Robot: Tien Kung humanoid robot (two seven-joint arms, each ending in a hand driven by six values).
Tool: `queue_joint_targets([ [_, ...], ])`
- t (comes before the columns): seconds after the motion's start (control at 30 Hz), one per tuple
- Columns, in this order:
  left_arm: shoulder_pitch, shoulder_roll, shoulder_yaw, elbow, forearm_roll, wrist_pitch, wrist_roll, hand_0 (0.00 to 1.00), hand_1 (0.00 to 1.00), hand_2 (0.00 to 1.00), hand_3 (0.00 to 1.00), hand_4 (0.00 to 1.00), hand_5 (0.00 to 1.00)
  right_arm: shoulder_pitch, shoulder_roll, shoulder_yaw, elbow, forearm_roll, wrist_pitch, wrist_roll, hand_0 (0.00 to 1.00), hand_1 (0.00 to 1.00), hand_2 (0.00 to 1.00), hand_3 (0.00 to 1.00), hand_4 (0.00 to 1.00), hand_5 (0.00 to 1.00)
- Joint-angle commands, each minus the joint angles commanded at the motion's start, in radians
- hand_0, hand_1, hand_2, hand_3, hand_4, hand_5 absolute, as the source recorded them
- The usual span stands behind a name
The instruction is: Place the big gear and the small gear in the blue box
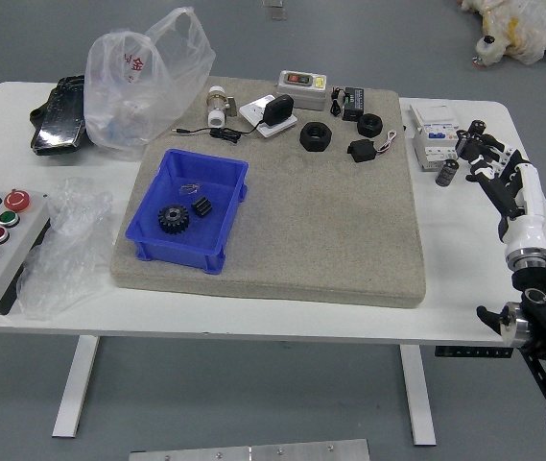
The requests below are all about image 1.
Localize grey switch box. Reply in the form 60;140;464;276
275;69;329;111

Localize black module with thin wires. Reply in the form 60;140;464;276
346;129;399;163

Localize grey-brown foam mat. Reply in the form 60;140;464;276
108;75;427;308

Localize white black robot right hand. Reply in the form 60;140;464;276
455;128;546;256

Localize crumpled clear plastic wrap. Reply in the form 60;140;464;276
15;176;115;321

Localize metal floor outlet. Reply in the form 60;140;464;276
261;0;287;21

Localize silver metal plate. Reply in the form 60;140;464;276
128;438;370;461

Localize plush toy in plastic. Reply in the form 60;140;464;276
457;0;546;73

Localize small black gear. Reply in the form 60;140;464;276
191;196;213;219

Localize black plastic tray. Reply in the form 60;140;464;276
30;74;87;158

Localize white wall socket plate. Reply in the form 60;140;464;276
238;94;298;139

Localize big black gear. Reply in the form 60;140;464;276
157;204;192;236

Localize brass valve with white ends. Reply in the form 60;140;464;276
204;85;239;129

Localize translucent bag with red print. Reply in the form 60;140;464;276
83;4;217;159

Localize black power adapter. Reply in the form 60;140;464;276
261;94;295;128

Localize blue plastic box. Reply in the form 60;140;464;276
124;148;249;276

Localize black controller module with cable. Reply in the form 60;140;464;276
329;85;367;122

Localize black table control panel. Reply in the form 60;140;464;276
434;345;513;359

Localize big black hex nut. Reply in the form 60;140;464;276
298;121;334;153

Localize white table leg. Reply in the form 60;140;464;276
399;344;438;447
51;335;100;439

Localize white circuit breaker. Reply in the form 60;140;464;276
407;103;461;173

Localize black adapter cord with plug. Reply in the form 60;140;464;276
170;122;267;144

